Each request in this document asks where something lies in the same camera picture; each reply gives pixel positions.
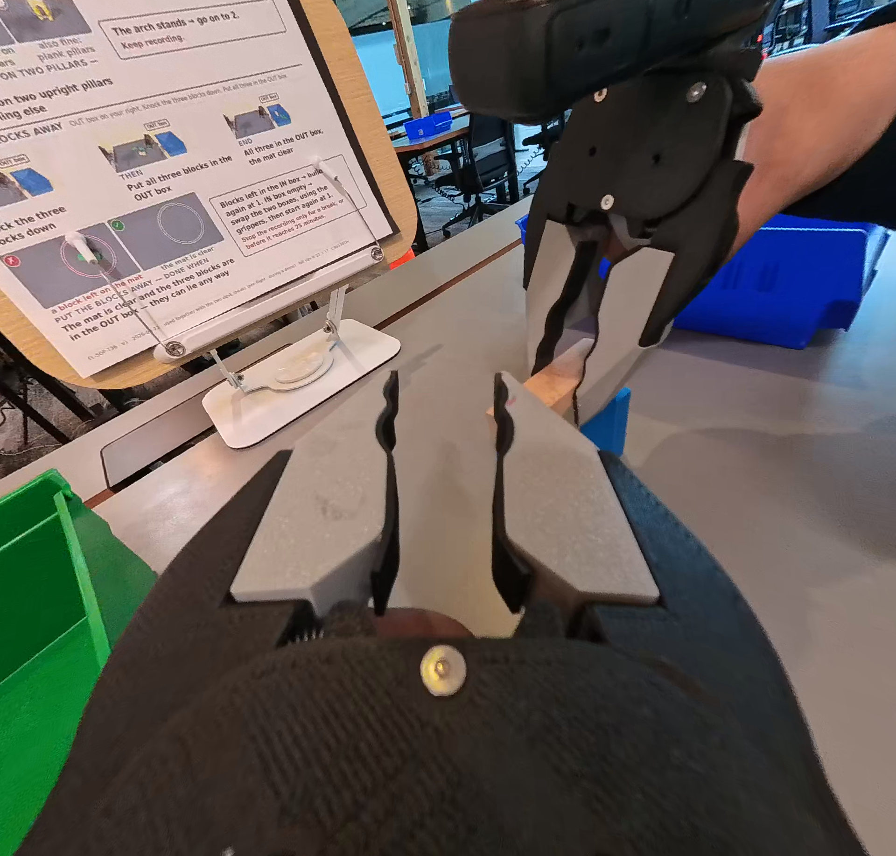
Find blue plastic bin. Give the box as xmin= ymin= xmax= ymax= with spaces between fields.
xmin=516 ymin=213 xmax=890 ymax=351

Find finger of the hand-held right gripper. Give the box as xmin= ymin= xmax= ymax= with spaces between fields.
xmin=573 ymin=249 xmax=678 ymax=428
xmin=525 ymin=222 xmax=597 ymax=379

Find black office chair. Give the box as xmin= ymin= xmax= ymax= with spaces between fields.
xmin=444 ymin=110 xmax=522 ymax=237

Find wooden post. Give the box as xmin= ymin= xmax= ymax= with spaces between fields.
xmin=378 ymin=0 xmax=429 ymax=118

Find blue rectangular wooden block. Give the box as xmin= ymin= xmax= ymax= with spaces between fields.
xmin=580 ymin=388 xmax=631 ymax=458

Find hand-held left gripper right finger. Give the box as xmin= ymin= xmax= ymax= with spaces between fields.
xmin=492 ymin=372 xmax=662 ymax=613

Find green plastic bin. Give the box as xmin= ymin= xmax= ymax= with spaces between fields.
xmin=0 ymin=469 xmax=158 ymax=856

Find table cable hatch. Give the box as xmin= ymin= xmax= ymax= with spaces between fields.
xmin=101 ymin=408 xmax=218 ymax=489

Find natural wooden plank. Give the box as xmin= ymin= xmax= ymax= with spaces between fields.
xmin=485 ymin=338 xmax=596 ymax=423

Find printed instruction sheet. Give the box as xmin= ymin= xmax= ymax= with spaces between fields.
xmin=0 ymin=0 xmax=400 ymax=379

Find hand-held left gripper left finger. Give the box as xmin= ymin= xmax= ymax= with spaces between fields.
xmin=230 ymin=372 xmax=401 ymax=615

